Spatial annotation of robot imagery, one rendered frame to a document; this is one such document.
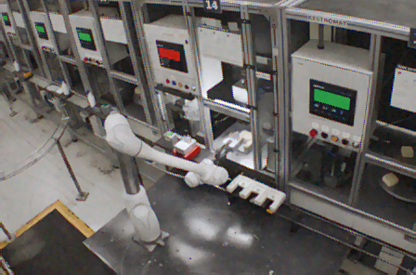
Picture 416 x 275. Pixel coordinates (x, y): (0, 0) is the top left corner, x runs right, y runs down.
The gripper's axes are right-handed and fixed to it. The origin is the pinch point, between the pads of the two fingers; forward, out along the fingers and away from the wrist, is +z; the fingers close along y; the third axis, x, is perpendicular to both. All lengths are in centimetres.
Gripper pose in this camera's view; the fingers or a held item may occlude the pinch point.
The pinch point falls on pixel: (228, 146)
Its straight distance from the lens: 243.3
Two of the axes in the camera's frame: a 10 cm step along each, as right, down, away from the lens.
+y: -1.3, -8.2, -5.5
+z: 6.2, -5.0, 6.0
